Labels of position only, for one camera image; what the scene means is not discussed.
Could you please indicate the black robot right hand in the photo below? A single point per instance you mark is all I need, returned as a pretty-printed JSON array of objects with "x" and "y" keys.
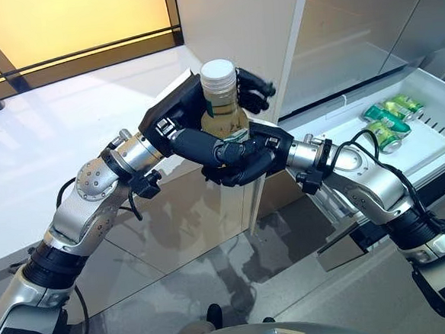
[{"x": 271, "y": 148}]

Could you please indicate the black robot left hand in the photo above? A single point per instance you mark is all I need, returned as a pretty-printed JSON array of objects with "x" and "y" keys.
[{"x": 173, "y": 113}]

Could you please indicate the yellow tea bottle white cap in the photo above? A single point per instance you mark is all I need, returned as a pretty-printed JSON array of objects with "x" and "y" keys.
[{"x": 219, "y": 98}]

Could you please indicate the white fridge drawer steel front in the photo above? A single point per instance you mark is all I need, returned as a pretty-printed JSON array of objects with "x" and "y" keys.
[{"x": 338, "y": 128}]

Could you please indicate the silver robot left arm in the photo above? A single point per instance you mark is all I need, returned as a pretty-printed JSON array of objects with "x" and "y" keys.
[{"x": 76, "y": 208}]

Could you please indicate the stainless steel fridge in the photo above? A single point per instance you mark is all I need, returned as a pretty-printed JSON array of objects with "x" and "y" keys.
[{"x": 350, "y": 32}]

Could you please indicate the tall white cabinet panel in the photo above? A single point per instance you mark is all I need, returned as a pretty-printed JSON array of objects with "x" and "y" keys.
[{"x": 235, "y": 21}]

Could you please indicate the white low counter cabinet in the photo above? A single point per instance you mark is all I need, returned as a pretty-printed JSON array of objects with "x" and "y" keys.
[{"x": 53, "y": 148}]

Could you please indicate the silver robot left leg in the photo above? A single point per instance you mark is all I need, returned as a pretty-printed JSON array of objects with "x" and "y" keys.
[{"x": 214, "y": 314}]

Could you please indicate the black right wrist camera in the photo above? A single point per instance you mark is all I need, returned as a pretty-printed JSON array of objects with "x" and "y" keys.
[{"x": 310, "y": 181}]

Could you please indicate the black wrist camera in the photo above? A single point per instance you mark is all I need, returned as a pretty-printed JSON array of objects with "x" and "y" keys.
[
  {"x": 310, "y": 181},
  {"x": 145, "y": 185}
]

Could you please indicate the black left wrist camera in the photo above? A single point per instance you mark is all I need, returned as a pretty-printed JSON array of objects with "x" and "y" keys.
[{"x": 145, "y": 185}]

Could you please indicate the amber window dark frame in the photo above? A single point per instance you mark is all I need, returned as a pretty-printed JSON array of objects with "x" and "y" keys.
[{"x": 64, "y": 29}]

